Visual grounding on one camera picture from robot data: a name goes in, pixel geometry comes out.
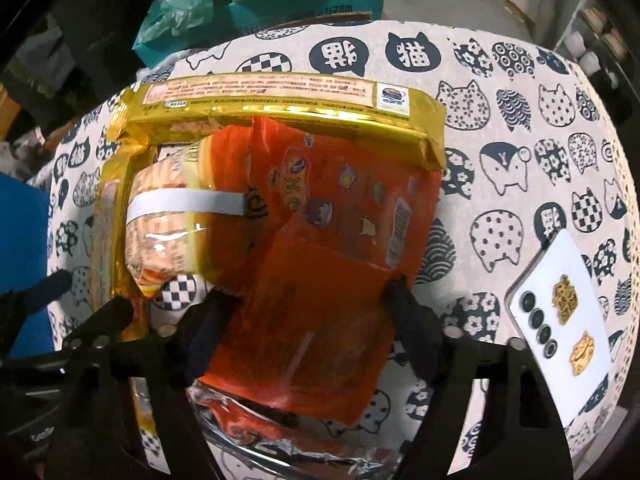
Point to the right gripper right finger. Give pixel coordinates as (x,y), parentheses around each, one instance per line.
(449,361)

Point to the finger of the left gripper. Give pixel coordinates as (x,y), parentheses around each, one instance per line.
(103,328)
(30,301)

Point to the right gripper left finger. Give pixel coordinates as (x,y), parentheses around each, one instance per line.
(169,365)

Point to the silver foil snack pack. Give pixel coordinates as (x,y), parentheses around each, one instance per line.
(254,441)

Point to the orange cracker pack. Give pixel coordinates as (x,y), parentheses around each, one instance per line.
(185,215)

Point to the red snack bag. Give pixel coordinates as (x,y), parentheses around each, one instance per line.
(327,226)

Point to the gold biscuit pack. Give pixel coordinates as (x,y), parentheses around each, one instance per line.
(153,121)

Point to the blue cardboard box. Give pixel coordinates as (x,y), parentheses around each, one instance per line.
(24,222)

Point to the white smartphone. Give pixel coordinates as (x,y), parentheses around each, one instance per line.
(556,310)

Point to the shoe rack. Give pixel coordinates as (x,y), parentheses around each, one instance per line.
(591,40)

